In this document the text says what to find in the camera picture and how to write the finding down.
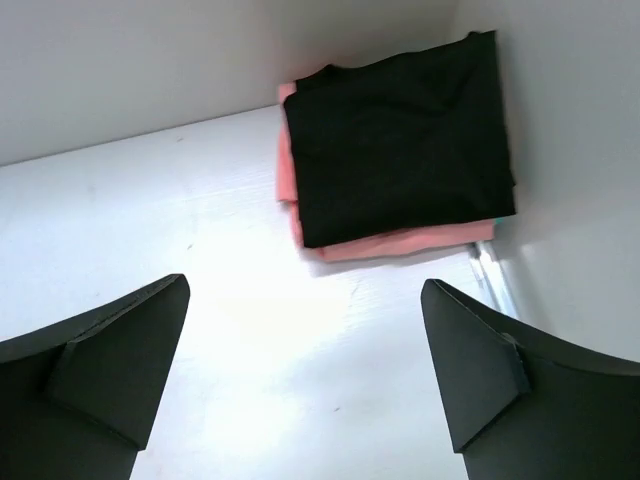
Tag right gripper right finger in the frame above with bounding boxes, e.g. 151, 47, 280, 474
421, 279, 639, 480

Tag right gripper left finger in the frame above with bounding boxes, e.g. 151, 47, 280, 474
1, 274, 190, 480

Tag black t shirt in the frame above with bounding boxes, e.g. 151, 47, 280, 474
283, 31, 516, 248

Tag folded pink t shirt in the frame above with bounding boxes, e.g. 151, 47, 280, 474
275, 81, 498, 264

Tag aluminium table rail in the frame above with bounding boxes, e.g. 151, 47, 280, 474
468, 241, 519, 319

